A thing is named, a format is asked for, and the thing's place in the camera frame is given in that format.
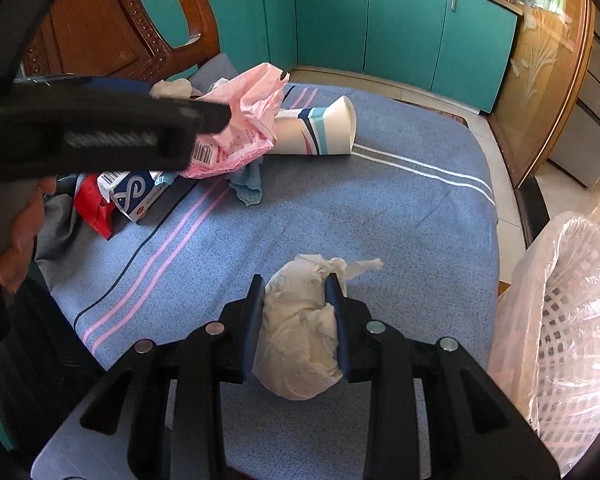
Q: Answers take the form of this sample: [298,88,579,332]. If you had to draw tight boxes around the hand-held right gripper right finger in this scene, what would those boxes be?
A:
[325,273,536,480]

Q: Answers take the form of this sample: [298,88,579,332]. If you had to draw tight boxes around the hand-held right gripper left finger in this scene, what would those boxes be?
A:
[80,275,266,480]

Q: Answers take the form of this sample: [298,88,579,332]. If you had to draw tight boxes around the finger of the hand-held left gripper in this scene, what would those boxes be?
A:
[15,76,153,97]
[170,100,231,133]

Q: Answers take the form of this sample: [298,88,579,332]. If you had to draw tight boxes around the pink printed plastic bag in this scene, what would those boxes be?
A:
[180,62,288,181]

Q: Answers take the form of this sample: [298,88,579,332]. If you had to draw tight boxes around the white tissue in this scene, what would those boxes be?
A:
[252,254,383,401]

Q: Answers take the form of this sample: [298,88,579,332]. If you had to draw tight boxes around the white plastic bag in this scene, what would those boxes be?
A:
[150,77,196,101]

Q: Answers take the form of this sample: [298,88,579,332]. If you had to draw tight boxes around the white medicine box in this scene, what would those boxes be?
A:
[97,170,171,223]

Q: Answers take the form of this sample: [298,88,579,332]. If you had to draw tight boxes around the red snack wrapper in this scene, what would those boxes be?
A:
[74,172,116,241]

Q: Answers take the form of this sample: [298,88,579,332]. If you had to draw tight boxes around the white striped paper cup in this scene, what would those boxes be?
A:
[272,95,357,157]

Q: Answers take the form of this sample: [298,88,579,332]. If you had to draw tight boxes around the clear plastic bin liner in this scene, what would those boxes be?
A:
[490,212,600,480]

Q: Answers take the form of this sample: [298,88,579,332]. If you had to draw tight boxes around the white mesh wastebasket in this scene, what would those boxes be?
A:
[490,212,600,480]

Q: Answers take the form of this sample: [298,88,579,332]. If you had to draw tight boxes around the person's left hand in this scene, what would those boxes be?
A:
[0,177,56,293]

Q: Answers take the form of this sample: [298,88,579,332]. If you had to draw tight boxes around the carved wooden chair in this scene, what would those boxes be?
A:
[20,0,473,128]

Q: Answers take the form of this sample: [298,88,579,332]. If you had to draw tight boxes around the blue striped cloth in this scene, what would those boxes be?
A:
[32,55,501,480]

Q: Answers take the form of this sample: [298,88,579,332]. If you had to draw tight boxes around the grey cloth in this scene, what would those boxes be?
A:
[35,175,88,281]

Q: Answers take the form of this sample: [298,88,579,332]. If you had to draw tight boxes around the teal lower cabinets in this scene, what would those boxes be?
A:
[130,0,518,113]

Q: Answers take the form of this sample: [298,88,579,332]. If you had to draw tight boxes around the person's dark pants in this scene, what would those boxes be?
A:
[0,280,106,461]

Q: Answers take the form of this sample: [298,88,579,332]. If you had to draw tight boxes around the wood framed glass door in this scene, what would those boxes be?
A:
[490,0,596,188]

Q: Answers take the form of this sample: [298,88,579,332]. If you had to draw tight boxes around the grey refrigerator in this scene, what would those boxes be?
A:
[547,10,600,188]

